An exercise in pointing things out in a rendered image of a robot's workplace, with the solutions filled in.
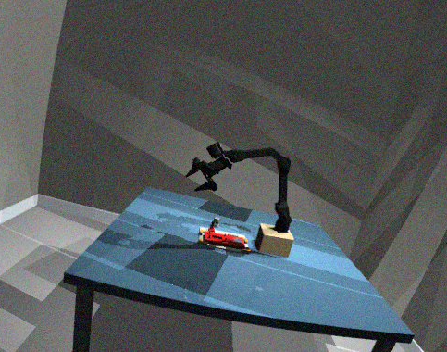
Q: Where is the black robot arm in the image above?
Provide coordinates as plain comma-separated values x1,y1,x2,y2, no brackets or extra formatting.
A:
198,142,292,233

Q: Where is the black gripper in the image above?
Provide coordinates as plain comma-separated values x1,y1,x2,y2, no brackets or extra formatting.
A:
185,157,220,192

